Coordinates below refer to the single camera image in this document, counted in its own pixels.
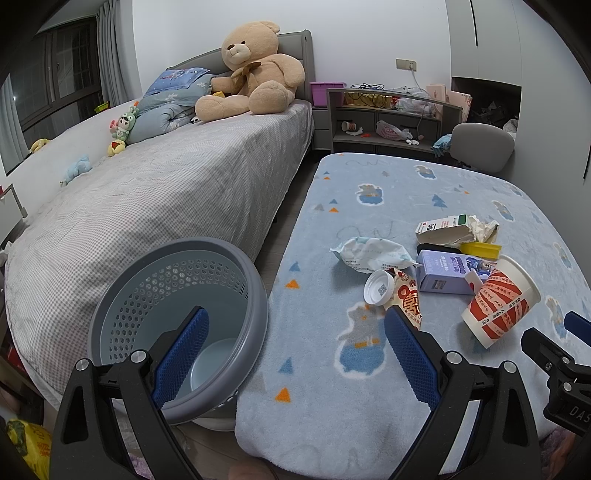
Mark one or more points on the yellow gold patterned box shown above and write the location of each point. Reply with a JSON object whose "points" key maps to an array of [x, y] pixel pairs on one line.
{"points": [[370, 100]]}

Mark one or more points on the red snack wrapper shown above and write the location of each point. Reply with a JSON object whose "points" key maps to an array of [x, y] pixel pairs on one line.
{"points": [[406, 297]]}

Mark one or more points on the grey bedside drawer cabinet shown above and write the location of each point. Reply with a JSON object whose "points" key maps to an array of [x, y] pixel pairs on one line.
{"points": [[322, 139]]}

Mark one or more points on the white plastic lid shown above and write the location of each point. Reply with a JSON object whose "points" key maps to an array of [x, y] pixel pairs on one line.
{"points": [[379, 288]]}

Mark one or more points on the small yellow plush toy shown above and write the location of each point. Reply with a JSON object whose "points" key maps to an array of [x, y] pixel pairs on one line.
{"points": [[38, 144]]}

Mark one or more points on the grey checkered bed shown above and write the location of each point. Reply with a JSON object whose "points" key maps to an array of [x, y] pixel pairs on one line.
{"points": [[225, 179]]}

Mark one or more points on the grey shelf unit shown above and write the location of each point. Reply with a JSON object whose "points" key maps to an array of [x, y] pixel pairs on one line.
{"points": [[353, 129]]}

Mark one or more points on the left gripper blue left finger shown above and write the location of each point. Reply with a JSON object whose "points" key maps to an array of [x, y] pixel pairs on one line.
{"points": [[174, 353]]}

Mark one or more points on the white wall socket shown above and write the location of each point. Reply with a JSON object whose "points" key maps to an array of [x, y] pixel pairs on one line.
{"points": [[406, 64]]}

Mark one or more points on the pink plastic bag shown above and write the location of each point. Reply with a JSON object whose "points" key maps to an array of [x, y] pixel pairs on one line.
{"points": [[391, 132]]}

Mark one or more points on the blue wet wipes packet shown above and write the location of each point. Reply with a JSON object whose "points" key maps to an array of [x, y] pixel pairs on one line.
{"points": [[369, 254]]}

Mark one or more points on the purple storage box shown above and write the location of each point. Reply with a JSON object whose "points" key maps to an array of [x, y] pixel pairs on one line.
{"points": [[319, 92]]}

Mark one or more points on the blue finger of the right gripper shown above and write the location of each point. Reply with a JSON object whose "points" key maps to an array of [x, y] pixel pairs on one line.
{"points": [[578, 326]]}

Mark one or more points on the red white paper cup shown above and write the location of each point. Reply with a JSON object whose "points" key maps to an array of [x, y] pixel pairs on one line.
{"points": [[505, 298]]}

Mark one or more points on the purple cardboard box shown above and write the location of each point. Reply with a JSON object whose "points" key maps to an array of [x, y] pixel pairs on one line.
{"points": [[444, 272]]}

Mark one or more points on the white green medicine box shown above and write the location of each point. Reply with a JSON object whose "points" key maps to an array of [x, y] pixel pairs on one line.
{"points": [[448, 231]]}

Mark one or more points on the black fabric band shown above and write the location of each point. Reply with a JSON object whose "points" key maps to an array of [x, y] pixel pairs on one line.
{"points": [[437, 248]]}

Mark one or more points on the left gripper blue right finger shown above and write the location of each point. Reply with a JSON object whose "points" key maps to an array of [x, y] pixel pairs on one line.
{"points": [[414, 360]]}

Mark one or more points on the white paper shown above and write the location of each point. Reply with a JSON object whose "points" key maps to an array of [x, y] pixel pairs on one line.
{"points": [[483, 232]]}

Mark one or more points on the blue patterned pillow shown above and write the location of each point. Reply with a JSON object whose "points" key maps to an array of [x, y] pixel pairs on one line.
{"points": [[175, 79]]}

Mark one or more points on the grey curtain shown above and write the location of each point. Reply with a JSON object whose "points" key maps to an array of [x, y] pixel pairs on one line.
{"points": [[119, 74]]}

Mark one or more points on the small light blue plush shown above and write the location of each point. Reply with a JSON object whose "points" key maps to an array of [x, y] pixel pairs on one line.
{"points": [[77, 168]]}

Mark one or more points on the large tan teddy bear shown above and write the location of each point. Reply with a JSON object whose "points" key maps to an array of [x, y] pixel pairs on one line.
{"points": [[262, 80]]}

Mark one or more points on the yellow plastic bag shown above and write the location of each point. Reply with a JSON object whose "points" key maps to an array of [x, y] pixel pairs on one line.
{"points": [[33, 443]]}

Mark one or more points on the grey perforated trash basket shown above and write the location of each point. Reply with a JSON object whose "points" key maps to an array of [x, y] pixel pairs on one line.
{"points": [[208, 293]]}

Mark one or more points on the blue patterned table blanket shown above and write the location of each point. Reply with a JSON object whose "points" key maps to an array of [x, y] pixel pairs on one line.
{"points": [[328, 398]]}

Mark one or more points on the grey office chair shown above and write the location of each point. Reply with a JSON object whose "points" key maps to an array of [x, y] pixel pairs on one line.
{"points": [[483, 147]]}

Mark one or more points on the light blue folded quilt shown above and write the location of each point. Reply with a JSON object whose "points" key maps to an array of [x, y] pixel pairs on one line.
{"points": [[166, 111]]}

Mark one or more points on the yellow plastic lid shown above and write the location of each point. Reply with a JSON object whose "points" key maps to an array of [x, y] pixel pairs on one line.
{"points": [[482, 250]]}

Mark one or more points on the green hooded plush doll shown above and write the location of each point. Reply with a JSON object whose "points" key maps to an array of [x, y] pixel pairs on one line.
{"points": [[120, 130]]}

